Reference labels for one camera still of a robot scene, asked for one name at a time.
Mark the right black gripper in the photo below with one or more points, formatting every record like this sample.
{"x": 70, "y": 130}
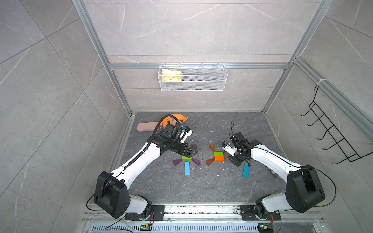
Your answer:
{"x": 236, "y": 162}

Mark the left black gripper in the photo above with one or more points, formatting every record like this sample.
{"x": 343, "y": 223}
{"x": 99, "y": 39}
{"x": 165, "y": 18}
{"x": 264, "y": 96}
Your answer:
{"x": 188, "y": 153}

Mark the green rectangular block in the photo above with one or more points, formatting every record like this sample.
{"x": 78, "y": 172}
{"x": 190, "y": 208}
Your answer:
{"x": 186, "y": 159}

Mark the light blue eraser block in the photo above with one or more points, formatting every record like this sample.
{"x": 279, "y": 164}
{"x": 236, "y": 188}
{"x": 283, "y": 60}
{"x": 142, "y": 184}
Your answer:
{"x": 187, "y": 168}

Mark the small teal block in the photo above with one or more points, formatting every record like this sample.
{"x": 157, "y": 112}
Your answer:
{"x": 246, "y": 171}

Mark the orange brown wedge block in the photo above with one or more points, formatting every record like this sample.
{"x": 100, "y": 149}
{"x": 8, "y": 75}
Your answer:
{"x": 212, "y": 148}

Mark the orange rectangular block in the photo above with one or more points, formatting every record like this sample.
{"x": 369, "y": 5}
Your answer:
{"x": 219, "y": 159}

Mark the reddish brown wedge block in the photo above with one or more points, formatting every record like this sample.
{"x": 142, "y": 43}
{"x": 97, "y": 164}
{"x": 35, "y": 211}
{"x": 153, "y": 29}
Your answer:
{"x": 209, "y": 162}

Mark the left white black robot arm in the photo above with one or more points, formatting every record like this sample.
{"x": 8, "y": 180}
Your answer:
{"x": 111, "y": 192}

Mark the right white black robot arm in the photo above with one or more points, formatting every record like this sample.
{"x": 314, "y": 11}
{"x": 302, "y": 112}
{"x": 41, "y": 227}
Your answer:
{"x": 303, "y": 186}

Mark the orange fish plush toy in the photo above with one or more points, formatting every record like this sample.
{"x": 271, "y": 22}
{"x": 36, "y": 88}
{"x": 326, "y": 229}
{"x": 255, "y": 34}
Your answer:
{"x": 172, "y": 120}

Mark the pink rectangular case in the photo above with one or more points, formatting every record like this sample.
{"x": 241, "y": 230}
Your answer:
{"x": 146, "y": 127}

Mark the yellow white cloth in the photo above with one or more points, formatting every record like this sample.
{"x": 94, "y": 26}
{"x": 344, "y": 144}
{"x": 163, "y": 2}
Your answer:
{"x": 171, "y": 75}

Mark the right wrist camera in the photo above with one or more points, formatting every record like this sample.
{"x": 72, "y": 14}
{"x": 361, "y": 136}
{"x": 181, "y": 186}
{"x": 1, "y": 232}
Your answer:
{"x": 231, "y": 150}

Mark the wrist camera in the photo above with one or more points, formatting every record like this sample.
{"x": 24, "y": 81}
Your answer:
{"x": 186, "y": 132}
{"x": 231, "y": 150}

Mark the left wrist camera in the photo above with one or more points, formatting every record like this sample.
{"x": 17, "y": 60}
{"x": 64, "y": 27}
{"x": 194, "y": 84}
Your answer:
{"x": 186, "y": 132}

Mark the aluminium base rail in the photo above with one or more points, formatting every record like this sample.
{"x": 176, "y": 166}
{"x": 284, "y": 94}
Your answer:
{"x": 204, "y": 218}

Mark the white wire wall basket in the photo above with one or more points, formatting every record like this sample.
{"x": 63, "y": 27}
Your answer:
{"x": 196, "y": 78}

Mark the black wire hook rack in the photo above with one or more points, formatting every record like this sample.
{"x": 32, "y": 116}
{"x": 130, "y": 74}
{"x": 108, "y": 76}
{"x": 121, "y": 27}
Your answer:
{"x": 330, "y": 129}

